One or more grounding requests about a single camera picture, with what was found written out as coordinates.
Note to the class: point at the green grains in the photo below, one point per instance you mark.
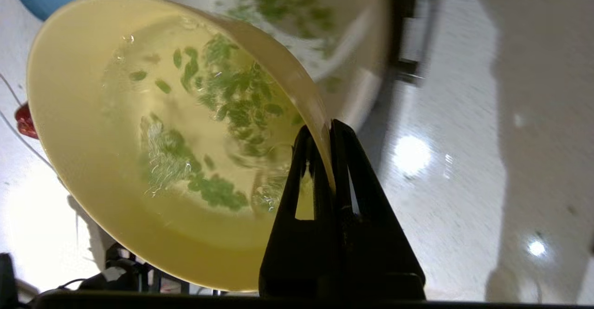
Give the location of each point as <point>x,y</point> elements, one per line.
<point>241,95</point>

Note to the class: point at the yellow bowl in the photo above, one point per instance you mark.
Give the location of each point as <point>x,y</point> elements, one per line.
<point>83,137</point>

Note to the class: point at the red apple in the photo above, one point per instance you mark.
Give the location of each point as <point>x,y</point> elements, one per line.
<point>25,123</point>

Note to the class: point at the white bowl with greens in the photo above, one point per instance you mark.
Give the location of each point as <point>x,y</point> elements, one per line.
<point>362,44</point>

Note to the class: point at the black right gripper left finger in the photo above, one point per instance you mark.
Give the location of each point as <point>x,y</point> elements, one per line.
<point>301,262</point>

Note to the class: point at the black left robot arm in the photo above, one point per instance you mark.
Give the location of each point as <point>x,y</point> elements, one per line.
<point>125,279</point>

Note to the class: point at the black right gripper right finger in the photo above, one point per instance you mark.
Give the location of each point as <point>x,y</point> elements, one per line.
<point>380,262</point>

